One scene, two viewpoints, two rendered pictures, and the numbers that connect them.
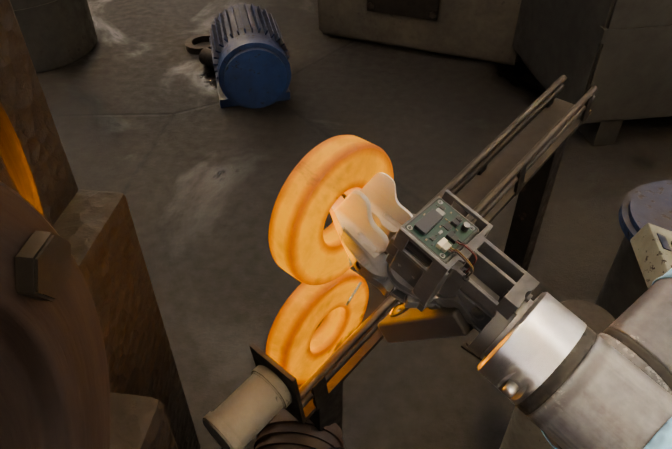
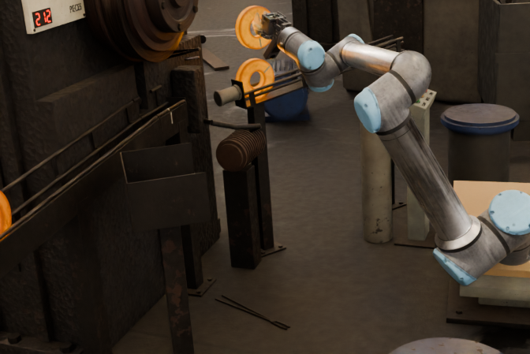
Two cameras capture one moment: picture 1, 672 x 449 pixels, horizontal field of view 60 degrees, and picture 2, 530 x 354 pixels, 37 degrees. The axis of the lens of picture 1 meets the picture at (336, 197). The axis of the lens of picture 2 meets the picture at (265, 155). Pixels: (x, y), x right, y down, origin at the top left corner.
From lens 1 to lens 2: 246 cm
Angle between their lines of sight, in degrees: 25
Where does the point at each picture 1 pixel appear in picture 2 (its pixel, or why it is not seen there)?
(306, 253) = (244, 31)
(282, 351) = (240, 76)
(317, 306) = (251, 64)
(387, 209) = not seen: hidden behind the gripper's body
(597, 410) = (294, 40)
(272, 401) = (235, 91)
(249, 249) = not seen: hidden behind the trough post
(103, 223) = (193, 37)
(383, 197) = not seen: hidden behind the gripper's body
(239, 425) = (223, 92)
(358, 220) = (257, 21)
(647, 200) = (457, 108)
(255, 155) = (277, 141)
